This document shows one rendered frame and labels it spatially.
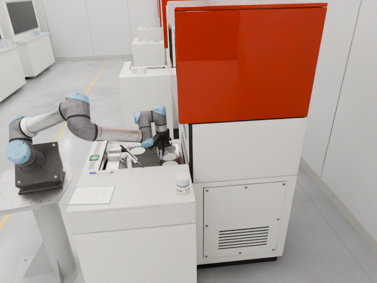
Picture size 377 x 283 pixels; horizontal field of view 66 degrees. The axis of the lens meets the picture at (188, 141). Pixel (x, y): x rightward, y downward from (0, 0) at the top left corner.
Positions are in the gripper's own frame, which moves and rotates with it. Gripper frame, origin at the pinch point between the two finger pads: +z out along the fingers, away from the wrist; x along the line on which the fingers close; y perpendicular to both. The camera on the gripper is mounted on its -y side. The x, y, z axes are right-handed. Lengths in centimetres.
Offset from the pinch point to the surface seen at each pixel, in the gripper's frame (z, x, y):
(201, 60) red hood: -66, -28, 10
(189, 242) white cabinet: 22, -50, -18
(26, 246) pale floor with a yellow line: 91, 87, -83
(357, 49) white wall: -52, -39, 173
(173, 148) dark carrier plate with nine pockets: 1.3, 7.1, 15.8
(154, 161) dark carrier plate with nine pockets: 1.3, 1.4, -3.8
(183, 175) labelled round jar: -14.7, -41.9, -14.7
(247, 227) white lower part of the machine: 50, -47, 37
